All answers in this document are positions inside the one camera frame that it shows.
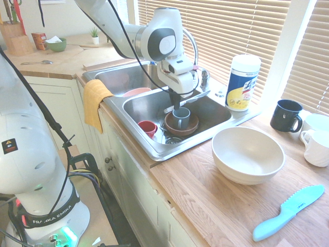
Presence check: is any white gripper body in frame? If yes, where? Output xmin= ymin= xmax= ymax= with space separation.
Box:
xmin=157 ymin=61 xmax=195 ymax=96

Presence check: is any stainless steel double sink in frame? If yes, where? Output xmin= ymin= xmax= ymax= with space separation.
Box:
xmin=82 ymin=60 xmax=261 ymax=162

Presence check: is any teal plastic serrated knife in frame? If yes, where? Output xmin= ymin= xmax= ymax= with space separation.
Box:
xmin=252 ymin=184 xmax=325 ymax=242

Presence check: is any wooden knife block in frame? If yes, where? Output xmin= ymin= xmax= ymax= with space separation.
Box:
xmin=0 ymin=21 xmax=34 ymax=57

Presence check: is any grey ceramic mug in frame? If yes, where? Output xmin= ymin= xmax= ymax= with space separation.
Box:
xmin=171 ymin=107 xmax=191 ymax=129

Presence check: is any brown wooden bowl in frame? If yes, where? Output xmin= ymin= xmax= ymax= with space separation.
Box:
xmin=164 ymin=112 xmax=200 ymax=137

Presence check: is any chrome kitchen faucet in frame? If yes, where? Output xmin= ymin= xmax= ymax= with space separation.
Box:
xmin=181 ymin=27 xmax=212 ymax=92

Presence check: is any pink plastic bowl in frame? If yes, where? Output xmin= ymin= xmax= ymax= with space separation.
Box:
xmin=122 ymin=87 xmax=153 ymax=98

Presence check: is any round metal drain strainer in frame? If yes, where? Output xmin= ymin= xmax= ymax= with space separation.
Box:
xmin=164 ymin=135 xmax=185 ymax=146

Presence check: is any red plastic cup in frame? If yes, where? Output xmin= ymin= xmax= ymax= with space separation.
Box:
xmin=138 ymin=120 xmax=158 ymax=140

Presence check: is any disinfecting wipes canister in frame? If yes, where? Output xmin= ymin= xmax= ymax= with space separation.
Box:
xmin=225 ymin=54 xmax=262 ymax=113

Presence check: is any wide wooden window blind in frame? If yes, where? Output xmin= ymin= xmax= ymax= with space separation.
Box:
xmin=137 ymin=0 xmax=291 ymax=105

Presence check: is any yellow dish cloth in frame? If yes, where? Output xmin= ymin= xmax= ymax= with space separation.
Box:
xmin=82 ymin=79 xmax=115 ymax=135

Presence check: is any cream kitchen cabinet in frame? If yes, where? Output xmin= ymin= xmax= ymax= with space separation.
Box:
xmin=20 ymin=74 xmax=209 ymax=247

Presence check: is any large cream bowl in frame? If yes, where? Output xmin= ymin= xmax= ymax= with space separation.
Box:
xmin=211 ymin=126 xmax=286 ymax=186

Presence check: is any small potted plant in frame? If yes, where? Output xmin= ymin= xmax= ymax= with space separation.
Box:
xmin=88 ymin=26 xmax=100 ymax=45

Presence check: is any black ceramic mug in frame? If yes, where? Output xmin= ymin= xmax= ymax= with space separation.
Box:
xmin=269 ymin=99 xmax=304 ymax=133

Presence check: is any black mounting clamp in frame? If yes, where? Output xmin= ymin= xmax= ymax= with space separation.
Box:
xmin=68 ymin=152 xmax=104 ymax=182

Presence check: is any green bowl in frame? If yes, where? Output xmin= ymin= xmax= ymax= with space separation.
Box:
xmin=45 ymin=38 xmax=68 ymax=53

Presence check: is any narrow wooden window blind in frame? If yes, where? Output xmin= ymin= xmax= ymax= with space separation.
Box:
xmin=281 ymin=0 xmax=329 ymax=116

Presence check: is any metal spoon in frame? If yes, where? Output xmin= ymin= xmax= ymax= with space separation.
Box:
xmin=20 ymin=59 xmax=54 ymax=66

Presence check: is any white ceramic mug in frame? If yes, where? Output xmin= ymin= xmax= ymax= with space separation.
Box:
xmin=299 ymin=128 xmax=329 ymax=168
xmin=301 ymin=113 xmax=329 ymax=135

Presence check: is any orange cardboard box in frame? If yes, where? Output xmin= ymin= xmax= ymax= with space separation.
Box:
xmin=31 ymin=32 xmax=48 ymax=50

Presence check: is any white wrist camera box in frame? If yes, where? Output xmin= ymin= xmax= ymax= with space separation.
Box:
xmin=167 ymin=58 xmax=194 ymax=76

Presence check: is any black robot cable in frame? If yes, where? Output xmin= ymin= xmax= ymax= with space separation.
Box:
xmin=106 ymin=0 xmax=195 ymax=98

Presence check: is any red-handled tool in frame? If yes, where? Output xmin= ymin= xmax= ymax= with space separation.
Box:
xmin=13 ymin=0 xmax=27 ymax=36

